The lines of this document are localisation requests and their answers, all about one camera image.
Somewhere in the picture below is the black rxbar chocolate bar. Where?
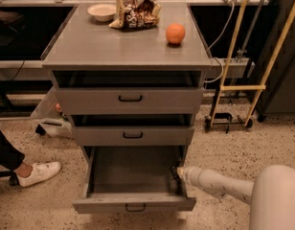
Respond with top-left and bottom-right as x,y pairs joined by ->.
170,164 -> 180,180

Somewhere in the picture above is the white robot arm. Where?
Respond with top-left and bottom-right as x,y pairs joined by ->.
177,165 -> 295,230

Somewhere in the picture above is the grey middle drawer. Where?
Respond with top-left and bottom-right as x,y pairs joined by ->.
73,126 -> 194,146

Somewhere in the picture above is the grey drawer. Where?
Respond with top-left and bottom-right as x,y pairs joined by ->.
73,126 -> 194,146
54,88 -> 203,115
74,146 -> 196,214

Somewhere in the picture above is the grey bottom drawer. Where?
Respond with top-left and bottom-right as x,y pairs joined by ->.
74,146 -> 196,214

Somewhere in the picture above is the grey drawer cabinet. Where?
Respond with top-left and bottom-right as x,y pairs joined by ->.
40,2 -> 213,165

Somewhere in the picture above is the grey top drawer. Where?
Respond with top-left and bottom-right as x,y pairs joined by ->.
54,88 -> 203,115

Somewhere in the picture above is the yellow hand truck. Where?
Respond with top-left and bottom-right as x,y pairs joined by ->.
205,0 -> 295,131

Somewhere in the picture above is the clear plastic bag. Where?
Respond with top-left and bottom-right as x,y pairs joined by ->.
30,88 -> 73,138

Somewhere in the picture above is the orange fruit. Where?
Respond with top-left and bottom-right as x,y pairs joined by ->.
166,23 -> 186,45

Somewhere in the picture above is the white sneaker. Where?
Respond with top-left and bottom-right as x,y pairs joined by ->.
17,162 -> 61,187

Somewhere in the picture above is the brown chip bag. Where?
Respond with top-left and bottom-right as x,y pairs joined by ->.
109,0 -> 161,30

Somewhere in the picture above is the black trouser leg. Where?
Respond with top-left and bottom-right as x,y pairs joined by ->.
0,130 -> 25,171

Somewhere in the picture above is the white bowl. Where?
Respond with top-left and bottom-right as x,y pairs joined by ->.
87,4 -> 116,22

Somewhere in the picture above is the white cable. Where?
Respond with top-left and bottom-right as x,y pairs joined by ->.
203,2 -> 236,84

